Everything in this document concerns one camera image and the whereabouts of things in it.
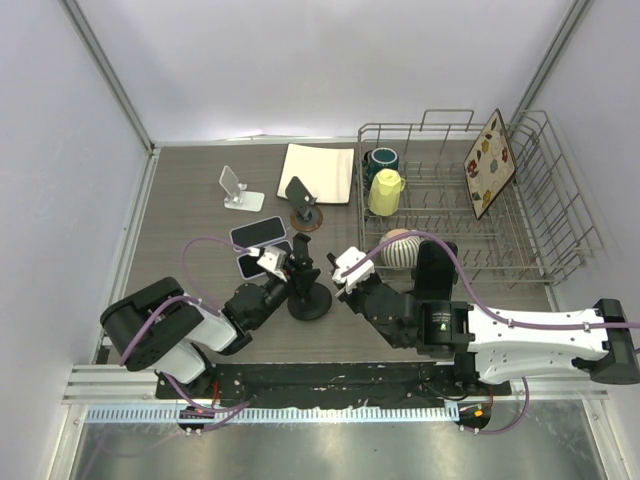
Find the aluminium corner frame post right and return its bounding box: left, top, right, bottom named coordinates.
left=510, top=0, right=594, bottom=128

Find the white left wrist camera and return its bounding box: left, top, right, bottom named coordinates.
left=248, top=246, right=288, bottom=278

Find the floral square plate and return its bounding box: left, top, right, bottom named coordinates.
left=463, top=109, right=516, bottom=220

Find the dark green mug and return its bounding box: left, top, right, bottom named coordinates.
left=364, top=147, right=399, bottom=175

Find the black phone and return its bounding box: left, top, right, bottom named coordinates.
left=412, top=240, right=457, bottom=317

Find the black phone stand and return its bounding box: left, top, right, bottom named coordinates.
left=285, top=233, right=332, bottom=321

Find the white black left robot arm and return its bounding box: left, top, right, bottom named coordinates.
left=100, top=260, right=319, bottom=399

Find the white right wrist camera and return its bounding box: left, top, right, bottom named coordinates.
left=331, top=246, right=375, bottom=295

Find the cream square plate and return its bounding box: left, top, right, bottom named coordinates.
left=277, top=144, right=354, bottom=205

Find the white slotted cable duct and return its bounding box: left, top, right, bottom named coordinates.
left=85, top=403, right=459, bottom=424

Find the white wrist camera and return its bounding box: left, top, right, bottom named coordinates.
left=248, top=246, right=288, bottom=278
left=331, top=246, right=375, bottom=295

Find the yellow faceted mug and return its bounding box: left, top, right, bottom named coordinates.
left=368, top=168, right=406, bottom=217

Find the striped white grey mug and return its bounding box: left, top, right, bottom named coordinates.
left=379, top=236, right=422, bottom=269

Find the lilac case phone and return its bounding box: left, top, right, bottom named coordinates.
left=229, top=216, right=287, bottom=249
left=236, top=239, right=295, bottom=281

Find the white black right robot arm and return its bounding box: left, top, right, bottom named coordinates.
left=328, top=242, right=639, bottom=395

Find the aluminium corner frame post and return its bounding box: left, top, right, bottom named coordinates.
left=510, top=0, right=594, bottom=128
left=59, top=0, right=155, bottom=153

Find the aluminium corner frame post left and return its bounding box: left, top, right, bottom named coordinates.
left=59, top=0, right=155, bottom=153

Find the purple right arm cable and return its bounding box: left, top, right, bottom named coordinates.
left=349, top=230, right=640, bottom=435

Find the wooden base phone stand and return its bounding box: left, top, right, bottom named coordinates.
left=285, top=176, right=323, bottom=232

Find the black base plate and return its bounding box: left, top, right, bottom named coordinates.
left=187, top=362, right=512, bottom=410

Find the grey wire dish rack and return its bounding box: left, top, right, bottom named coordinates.
left=354, top=110, right=604, bottom=286

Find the silver folding phone stand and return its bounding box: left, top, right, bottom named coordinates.
left=219, top=165, right=265, bottom=212

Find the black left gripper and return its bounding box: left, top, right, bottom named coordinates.
left=250, top=264, right=320, bottom=330

